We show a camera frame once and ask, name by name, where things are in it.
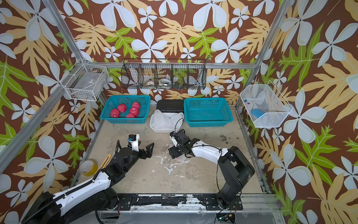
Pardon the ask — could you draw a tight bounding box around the removed foam net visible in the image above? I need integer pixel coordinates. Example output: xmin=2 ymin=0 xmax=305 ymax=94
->
xmin=153 ymin=110 xmax=171 ymax=129
xmin=170 ymin=113 xmax=185 ymax=129

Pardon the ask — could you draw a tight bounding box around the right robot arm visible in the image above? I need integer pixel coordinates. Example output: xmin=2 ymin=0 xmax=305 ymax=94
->
xmin=168 ymin=129 xmax=255 ymax=209

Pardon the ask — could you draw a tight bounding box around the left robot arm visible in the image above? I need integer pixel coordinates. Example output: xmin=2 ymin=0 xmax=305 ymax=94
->
xmin=21 ymin=143 xmax=154 ymax=224

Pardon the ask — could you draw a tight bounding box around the yellow box cutter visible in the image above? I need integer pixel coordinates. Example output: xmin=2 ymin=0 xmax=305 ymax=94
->
xmin=93 ymin=154 xmax=112 ymax=180

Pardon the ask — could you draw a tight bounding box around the white rectangular tub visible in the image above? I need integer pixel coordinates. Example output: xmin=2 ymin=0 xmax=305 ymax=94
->
xmin=150 ymin=110 xmax=185 ymax=133

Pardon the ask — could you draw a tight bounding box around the left teal plastic basket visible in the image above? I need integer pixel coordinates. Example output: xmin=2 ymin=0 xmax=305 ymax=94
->
xmin=100 ymin=95 xmax=151 ymax=124

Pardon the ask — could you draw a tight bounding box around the teal plastic basket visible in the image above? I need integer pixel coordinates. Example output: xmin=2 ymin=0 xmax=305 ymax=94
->
xmin=100 ymin=95 xmax=151 ymax=124
xmin=184 ymin=98 xmax=233 ymax=127

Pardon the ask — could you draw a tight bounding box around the right teal plastic basket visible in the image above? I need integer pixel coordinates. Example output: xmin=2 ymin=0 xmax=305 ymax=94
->
xmin=184 ymin=98 xmax=233 ymax=127

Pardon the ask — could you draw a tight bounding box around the yellow tape roll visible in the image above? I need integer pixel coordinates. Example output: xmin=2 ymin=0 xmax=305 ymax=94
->
xmin=79 ymin=159 xmax=98 ymax=177

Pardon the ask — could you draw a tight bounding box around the black plastic case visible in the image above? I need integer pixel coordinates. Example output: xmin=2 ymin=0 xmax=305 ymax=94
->
xmin=156 ymin=99 xmax=184 ymax=113

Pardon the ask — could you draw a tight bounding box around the blue object in basket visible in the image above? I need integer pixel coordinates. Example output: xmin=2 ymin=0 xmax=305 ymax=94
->
xmin=251 ymin=108 xmax=265 ymax=119

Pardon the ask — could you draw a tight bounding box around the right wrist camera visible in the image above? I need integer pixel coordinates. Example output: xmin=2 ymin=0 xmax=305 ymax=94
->
xmin=169 ymin=131 xmax=178 ymax=147

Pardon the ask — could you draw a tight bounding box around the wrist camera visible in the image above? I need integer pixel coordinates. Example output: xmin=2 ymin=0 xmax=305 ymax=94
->
xmin=169 ymin=131 xmax=178 ymax=147
xmin=128 ymin=134 xmax=139 ymax=152

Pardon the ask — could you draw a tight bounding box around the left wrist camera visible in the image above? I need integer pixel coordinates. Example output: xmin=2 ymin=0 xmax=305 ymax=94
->
xmin=128 ymin=134 xmax=139 ymax=152

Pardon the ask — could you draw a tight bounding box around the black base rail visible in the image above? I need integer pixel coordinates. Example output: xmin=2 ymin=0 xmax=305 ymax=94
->
xmin=117 ymin=193 xmax=243 ymax=211

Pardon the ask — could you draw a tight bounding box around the white item in wire basket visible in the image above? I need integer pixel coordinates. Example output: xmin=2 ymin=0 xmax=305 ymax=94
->
xmin=159 ymin=78 xmax=172 ymax=87

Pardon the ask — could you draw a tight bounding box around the white wire basket left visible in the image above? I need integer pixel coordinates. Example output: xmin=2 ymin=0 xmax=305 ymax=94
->
xmin=60 ymin=59 xmax=109 ymax=101

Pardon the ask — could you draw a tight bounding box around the white wire basket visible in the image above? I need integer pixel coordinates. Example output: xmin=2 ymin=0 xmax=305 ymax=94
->
xmin=60 ymin=59 xmax=109 ymax=101
xmin=240 ymin=81 xmax=293 ymax=129

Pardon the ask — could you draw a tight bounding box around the black wire wall basket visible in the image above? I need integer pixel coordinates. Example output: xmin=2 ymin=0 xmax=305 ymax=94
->
xmin=119 ymin=59 xmax=208 ymax=90

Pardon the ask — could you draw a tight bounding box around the white wire basket right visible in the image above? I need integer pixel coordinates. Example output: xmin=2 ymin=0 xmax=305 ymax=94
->
xmin=240 ymin=81 xmax=293 ymax=129

